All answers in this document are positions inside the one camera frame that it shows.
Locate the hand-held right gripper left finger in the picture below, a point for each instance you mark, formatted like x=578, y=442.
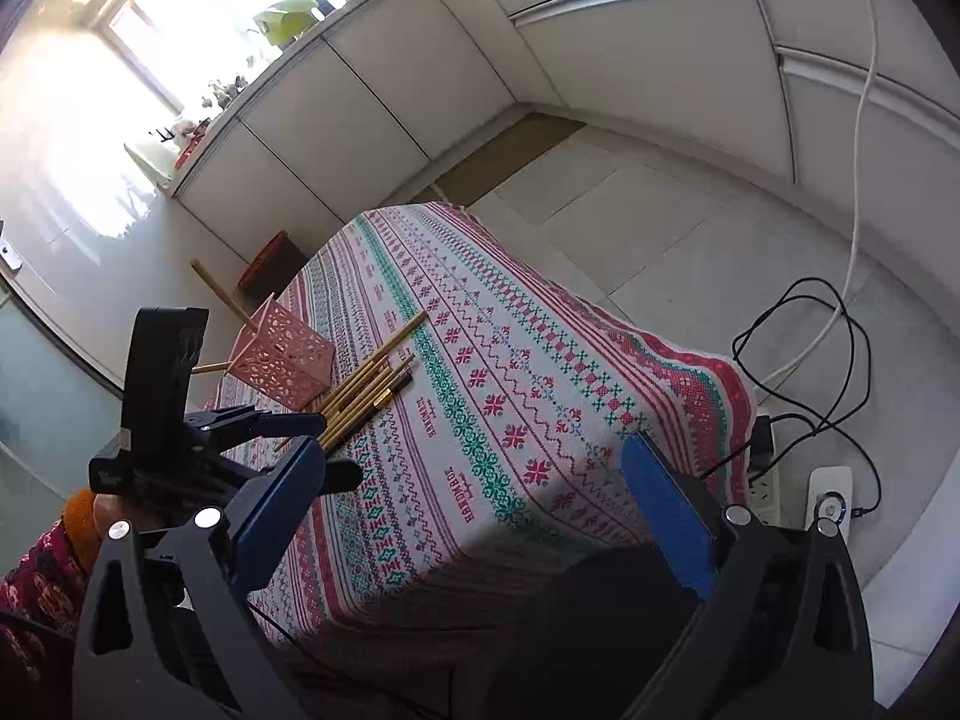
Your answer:
x=277, y=521

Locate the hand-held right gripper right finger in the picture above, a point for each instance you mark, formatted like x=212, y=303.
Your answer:
x=667, y=521

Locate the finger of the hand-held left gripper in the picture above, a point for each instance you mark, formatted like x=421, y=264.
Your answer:
x=341, y=477
x=262, y=425

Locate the bamboo chopstick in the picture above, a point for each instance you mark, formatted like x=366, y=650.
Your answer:
x=210, y=368
x=217, y=291

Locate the pink perforated utensil holder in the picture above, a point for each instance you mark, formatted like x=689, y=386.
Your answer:
x=289, y=356

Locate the bunch of bamboo chopsticks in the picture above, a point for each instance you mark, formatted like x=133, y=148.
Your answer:
x=352, y=390

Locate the dark chopstick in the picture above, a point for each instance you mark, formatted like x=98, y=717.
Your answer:
x=390, y=373
x=390, y=390

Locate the person's left forearm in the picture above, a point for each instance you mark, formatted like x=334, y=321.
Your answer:
x=37, y=589

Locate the white power strip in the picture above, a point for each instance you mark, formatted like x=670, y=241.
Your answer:
x=765, y=496

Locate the black power adapter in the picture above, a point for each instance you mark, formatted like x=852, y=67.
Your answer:
x=763, y=435

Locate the white charger device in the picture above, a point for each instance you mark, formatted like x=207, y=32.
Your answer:
x=825, y=484

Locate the red trash bin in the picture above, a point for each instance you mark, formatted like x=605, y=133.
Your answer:
x=262, y=259

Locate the patterned tablecloth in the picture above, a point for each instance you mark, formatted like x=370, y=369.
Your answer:
x=487, y=360

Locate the brown floor mat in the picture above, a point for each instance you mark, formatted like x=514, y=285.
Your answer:
x=510, y=157

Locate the kitchen window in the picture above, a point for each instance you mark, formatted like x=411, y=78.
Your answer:
x=195, y=15

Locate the green cloth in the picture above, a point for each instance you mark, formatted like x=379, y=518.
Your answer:
x=289, y=15

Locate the white base cabinets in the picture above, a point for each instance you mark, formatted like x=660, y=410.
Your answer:
x=600, y=52

